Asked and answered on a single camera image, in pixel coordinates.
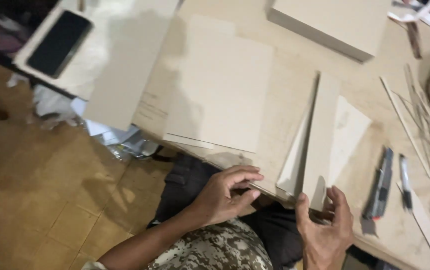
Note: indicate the camouflage shirt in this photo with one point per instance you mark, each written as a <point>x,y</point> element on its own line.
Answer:
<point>215,247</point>

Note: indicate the large beige cardboard sheet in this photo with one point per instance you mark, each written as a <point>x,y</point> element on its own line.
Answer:
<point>220,86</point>

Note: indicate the person's right hand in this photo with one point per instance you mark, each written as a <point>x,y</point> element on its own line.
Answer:
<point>325,236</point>

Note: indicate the person's left hand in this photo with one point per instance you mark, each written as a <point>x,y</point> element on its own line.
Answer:
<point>215,200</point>

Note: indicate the heap of white plastic bags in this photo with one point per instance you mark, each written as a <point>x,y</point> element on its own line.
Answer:
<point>87,123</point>

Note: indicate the beige cardboard panel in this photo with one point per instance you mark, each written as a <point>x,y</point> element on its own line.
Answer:
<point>128,67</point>

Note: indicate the black and white pen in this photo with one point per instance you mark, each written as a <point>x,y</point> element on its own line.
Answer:
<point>405,182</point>

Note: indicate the white triangular cardboard piece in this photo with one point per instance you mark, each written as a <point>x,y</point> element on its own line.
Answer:
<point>293,165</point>

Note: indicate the black trousers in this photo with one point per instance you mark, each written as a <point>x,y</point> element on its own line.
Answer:
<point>237,210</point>

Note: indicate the white scissors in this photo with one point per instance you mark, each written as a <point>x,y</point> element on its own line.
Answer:
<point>419,13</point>

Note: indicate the long thin cardboard strip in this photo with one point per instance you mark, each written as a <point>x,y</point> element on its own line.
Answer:
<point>406,127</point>

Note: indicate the grey utility knife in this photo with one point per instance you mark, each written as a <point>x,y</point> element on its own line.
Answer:
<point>380,185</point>

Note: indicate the thick beige board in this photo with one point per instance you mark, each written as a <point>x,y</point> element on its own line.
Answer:
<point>331,24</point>

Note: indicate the black smartphone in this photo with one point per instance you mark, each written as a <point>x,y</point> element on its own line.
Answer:
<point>59,43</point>

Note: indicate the narrow beige cardboard strip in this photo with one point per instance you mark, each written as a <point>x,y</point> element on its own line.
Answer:
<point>322,142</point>

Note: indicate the flat beige cardboard offcut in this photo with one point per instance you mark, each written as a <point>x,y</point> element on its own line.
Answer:
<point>427,225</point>

